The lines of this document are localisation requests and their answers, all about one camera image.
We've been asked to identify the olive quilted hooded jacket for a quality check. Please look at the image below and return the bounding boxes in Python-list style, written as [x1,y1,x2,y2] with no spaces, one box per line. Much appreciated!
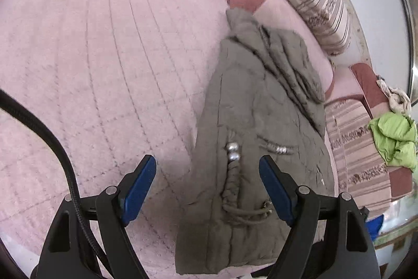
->
[175,8,336,275]

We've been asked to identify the pink bolster pillow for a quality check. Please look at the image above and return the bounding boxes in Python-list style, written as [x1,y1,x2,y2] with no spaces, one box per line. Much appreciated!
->
[226,0,336,97]

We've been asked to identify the pink quilted bed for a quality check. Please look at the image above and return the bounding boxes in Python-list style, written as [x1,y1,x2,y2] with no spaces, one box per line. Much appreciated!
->
[0,0,337,279]

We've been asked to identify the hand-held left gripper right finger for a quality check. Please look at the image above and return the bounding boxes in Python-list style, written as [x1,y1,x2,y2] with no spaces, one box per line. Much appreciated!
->
[259,154,382,279]

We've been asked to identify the green cloth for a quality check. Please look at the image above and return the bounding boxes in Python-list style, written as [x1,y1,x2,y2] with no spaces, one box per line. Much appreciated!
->
[368,112,418,172]

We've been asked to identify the white crumpled cloth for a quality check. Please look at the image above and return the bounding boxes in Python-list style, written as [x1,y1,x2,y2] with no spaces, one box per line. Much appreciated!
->
[376,79,413,118]

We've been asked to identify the striped floral cushion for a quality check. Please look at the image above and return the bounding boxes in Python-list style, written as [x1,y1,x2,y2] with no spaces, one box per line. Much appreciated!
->
[324,100,394,219]

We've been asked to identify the black braided cable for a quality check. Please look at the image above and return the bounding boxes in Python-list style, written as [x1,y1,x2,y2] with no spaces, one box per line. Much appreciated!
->
[0,89,113,279]

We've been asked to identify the pink headboard cushion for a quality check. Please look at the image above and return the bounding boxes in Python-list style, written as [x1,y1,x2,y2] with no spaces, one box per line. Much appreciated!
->
[350,62,392,110]

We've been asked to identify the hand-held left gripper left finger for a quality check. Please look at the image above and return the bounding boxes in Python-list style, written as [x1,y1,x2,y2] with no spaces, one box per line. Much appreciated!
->
[32,154,157,279]

